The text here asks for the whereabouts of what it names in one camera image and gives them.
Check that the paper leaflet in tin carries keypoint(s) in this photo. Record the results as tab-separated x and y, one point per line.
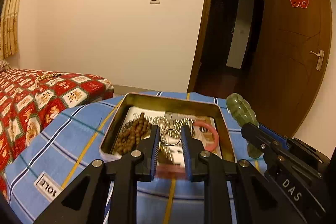
164	119

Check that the pink bangle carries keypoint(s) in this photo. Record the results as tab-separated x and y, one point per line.
207	134

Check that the metal door handle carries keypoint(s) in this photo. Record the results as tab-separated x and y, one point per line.
320	56

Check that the yellow curtain right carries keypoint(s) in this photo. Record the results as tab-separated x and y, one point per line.
9	28

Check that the red patchwork bed cover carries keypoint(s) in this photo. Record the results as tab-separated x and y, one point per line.
29	105

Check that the green jade bangle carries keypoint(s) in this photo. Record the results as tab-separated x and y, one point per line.
242	112

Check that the silver bangle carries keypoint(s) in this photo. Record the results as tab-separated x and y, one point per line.
170	137

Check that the checked pillow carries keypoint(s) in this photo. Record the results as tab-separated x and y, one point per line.
4	65

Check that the pink metal tin box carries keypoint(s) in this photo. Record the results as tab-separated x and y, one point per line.
193	106

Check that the brown wooden door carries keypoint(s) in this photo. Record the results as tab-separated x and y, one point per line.
283	81

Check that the blue plaid folded blanket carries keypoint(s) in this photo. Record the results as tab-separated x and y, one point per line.
66	146

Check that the beads on far bed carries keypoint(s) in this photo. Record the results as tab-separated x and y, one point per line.
48	76

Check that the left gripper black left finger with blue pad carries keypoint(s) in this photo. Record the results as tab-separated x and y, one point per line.
106	191

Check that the dark wooden door frame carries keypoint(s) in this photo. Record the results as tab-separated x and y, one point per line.
227	41

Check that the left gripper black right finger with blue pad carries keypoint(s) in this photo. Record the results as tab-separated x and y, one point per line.
235	192

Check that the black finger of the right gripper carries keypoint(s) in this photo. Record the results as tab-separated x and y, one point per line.
262	139

